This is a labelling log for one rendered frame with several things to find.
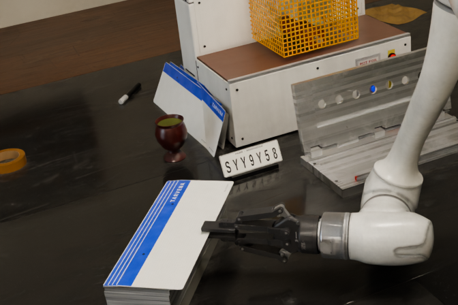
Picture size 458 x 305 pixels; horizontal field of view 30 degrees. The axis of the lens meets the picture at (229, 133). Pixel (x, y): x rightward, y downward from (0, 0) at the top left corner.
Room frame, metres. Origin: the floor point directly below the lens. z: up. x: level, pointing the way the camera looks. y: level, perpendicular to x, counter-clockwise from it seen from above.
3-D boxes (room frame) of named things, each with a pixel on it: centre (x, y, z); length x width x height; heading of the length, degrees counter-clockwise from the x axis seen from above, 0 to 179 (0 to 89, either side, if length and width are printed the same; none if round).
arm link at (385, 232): (1.38, -0.29, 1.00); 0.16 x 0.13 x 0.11; 73
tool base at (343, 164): (1.88, -0.41, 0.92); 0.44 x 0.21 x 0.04; 111
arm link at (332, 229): (1.40, -0.18, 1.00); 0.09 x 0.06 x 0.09; 163
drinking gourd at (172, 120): (2.01, 0.15, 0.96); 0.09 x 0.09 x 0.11
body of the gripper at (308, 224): (1.42, -0.11, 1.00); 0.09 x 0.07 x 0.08; 73
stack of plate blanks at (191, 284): (1.50, 0.15, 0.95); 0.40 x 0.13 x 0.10; 163
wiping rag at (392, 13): (2.97, -0.65, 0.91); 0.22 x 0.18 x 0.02; 32
